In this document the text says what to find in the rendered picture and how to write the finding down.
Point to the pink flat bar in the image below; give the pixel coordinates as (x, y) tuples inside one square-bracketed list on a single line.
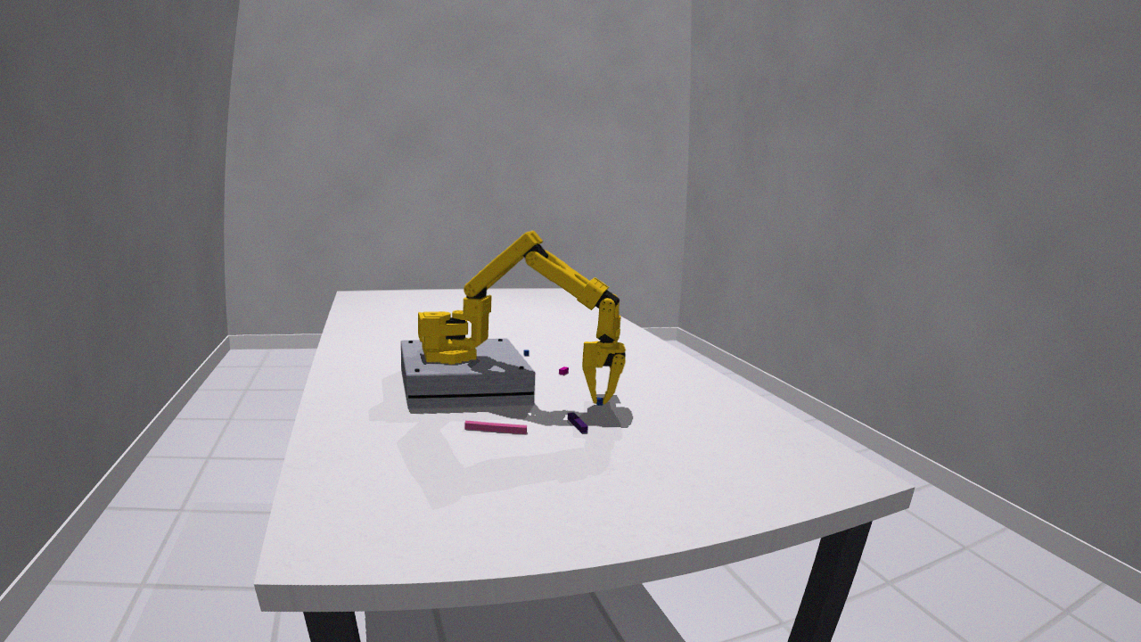
[(495, 427)]

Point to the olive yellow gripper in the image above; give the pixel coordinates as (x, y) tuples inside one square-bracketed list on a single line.
[(598, 354)]

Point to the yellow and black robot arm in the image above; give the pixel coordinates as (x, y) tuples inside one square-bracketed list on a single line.
[(439, 327)]

